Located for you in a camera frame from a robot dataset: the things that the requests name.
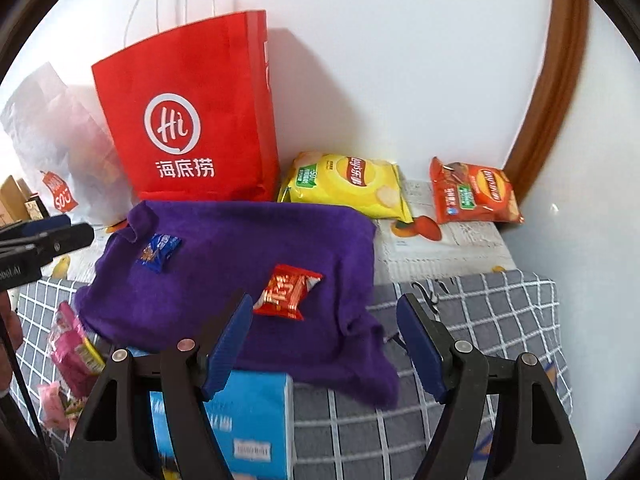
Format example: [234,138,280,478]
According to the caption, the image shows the wooden furniture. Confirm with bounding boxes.
[0,175,32,226]

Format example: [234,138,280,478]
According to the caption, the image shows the small patterned box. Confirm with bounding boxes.
[22,194,51,221]

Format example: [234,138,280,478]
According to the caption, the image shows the small blue snack packet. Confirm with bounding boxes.
[137,233,182,273]

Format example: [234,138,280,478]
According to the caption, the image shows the white plastic bag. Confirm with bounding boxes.
[0,62,133,226]

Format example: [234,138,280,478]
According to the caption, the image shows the purple cloth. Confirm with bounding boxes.
[74,200,401,406]

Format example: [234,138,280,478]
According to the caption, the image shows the red paper bag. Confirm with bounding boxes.
[91,0,281,203]

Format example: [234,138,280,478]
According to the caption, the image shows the black cord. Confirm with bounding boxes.
[412,281,442,313]

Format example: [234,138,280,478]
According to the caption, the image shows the wooden door frame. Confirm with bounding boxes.
[502,0,591,206]

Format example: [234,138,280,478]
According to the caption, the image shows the orange chip bag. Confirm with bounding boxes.
[430,156,525,225]

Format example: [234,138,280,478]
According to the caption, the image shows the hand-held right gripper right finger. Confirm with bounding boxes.
[396,292,588,480]

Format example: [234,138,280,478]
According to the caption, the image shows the small light pink packet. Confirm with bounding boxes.
[38,381,71,431]

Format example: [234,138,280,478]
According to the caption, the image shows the yellow chip bag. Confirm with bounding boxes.
[277,151,415,224]

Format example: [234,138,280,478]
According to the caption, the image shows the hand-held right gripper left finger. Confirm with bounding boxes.
[62,290,255,480]

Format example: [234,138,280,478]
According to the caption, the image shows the blue tissue pack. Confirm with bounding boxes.
[150,370,295,480]

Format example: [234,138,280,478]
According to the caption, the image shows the black cable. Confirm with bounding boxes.
[0,315,42,438]

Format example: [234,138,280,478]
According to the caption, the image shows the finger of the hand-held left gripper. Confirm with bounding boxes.
[0,214,72,247]
[0,224,96,267]

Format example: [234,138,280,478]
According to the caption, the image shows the small red snack packet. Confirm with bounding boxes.
[252,263,323,321]

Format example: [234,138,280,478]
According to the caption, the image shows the grey checked blanket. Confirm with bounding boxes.
[12,265,573,480]

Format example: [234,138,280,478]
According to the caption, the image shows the pink snack packet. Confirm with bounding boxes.
[49,301,107,398]

